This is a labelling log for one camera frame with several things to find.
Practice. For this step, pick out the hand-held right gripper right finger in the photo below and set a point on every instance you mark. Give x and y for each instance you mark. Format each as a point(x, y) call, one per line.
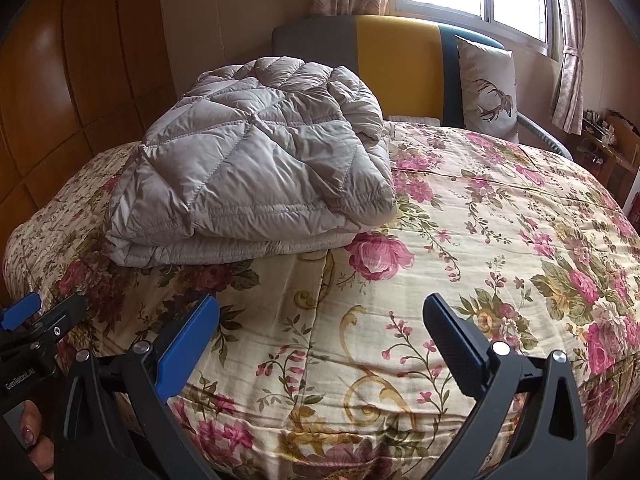
point(450, 340)

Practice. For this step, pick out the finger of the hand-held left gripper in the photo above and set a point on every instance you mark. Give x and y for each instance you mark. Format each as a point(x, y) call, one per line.
point(60, 317)
point(20, 310)

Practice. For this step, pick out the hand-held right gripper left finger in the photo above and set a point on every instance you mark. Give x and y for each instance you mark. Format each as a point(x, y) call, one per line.
point(190, 345)

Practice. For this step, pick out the beige quilted down jacket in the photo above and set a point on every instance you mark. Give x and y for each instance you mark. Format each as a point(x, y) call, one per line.
point(250, 160)

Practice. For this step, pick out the person's left hand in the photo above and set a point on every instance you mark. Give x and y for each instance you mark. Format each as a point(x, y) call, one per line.
point(37, 435)

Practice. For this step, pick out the floral bedspread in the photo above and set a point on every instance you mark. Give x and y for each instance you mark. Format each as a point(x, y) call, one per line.
point(450, 260)

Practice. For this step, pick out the white knitted cloth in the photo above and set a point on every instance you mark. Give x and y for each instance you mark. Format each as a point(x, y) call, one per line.
point(415, 120)

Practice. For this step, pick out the glossy wooden wardrobe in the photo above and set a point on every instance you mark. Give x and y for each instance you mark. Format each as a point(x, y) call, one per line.
point(75, 85)

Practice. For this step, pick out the white box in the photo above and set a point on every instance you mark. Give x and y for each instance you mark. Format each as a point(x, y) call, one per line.
point(634, 185)

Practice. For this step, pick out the cluttered wooden shelf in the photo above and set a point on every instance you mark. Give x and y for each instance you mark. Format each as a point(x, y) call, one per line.
point(615, 160)

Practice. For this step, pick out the deer print pillow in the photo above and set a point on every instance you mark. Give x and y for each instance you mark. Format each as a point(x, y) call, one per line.
point(485, 75)

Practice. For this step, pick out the grey yellow teal armchair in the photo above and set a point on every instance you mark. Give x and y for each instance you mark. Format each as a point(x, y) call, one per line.
point(400, 60)

